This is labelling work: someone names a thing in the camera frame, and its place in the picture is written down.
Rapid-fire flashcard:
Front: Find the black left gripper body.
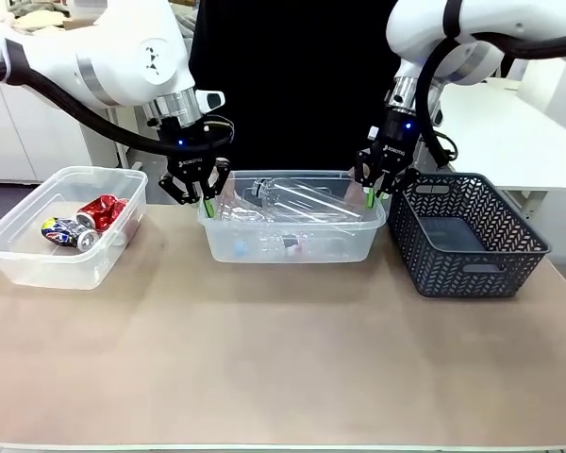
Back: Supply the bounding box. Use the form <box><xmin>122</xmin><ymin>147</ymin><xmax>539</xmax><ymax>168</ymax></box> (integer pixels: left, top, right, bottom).
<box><xmin>158</xmin><ymin>117</ymin><xmax>218</xmax><ymax>185</ymax></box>

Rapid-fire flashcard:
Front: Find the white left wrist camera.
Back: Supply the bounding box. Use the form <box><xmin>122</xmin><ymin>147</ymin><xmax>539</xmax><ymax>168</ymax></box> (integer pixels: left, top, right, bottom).
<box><xmin>195</xmin><ymin>88</ymin><xmax>227</xmax><ymax>115</ymax></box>

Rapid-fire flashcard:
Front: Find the clear plastic bin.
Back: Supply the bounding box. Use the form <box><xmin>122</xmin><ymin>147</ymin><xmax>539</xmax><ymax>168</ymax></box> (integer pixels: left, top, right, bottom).
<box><xmin>0</xmin><ymin>165</ymin><xmax>149</xmax><ymax>291</ymax></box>
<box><xmin>196</xmin><ymin>169</ymin><xmax>388</xmax><ymax>264</ymax></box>

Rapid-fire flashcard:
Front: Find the crushed red can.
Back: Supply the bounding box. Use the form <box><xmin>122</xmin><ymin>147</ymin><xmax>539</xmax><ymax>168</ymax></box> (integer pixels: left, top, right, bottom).
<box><xmin>75</xmin><ymin>193</ymin><xmax>130</xmax><ymax>233</ymax></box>

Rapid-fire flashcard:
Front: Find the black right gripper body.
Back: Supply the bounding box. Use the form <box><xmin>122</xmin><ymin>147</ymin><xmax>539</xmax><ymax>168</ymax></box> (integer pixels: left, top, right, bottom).
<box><xmin>368</xmin><ymin>109</ymin><xmax>416</xmax><ymax>183</ymax></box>

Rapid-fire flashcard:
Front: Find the large clear plastic bottle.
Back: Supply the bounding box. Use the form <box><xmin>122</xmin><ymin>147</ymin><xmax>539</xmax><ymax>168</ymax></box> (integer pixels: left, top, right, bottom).
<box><xmin>251</xmin><ymin>176</ymin><xmax>365</xmax><ymax>222</ymax></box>

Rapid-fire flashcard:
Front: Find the person's left hand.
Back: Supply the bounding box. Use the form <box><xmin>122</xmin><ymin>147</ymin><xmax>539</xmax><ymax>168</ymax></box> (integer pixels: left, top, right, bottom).
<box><xmin>347</xmin><ymin>181</ymin><xmax>368</xmax><ymax>211</ymax></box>

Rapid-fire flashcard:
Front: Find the crushed blue can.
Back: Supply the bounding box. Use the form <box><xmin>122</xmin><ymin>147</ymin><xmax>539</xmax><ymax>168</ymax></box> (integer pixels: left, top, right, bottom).
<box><xmin>40</xmin><ymin>216</ymin><xmax>101</xmax><ymax>252</ymax></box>

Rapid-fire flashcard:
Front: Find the white cabinet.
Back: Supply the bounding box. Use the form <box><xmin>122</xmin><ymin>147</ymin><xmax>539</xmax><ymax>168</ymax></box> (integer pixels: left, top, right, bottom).
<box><xmin>0</xmin><ymin>83</ymin><xmax>126</xmax><ymax>184</ymax></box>

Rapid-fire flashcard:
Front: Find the white side desk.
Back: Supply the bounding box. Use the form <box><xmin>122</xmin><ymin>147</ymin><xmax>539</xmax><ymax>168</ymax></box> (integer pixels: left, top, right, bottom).
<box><xmin>434</xmin><ymin>76</ymin><xmax>566</xmax><ymax>219</ymax></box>

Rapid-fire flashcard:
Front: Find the person in black clothes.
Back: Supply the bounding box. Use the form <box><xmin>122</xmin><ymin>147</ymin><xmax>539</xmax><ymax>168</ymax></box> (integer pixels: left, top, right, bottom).
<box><xmin>187</xmin><ymin>0</ymin><xmax>398</xmax><ymax>174</ymax></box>

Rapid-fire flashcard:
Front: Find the dark grey woven plastic basket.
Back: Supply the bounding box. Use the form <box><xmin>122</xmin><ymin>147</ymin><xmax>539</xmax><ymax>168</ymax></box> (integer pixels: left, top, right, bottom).
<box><xmin>387</xmin><ymin>172</ymin><xmax>553</xmax><ymax>299</ymax></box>

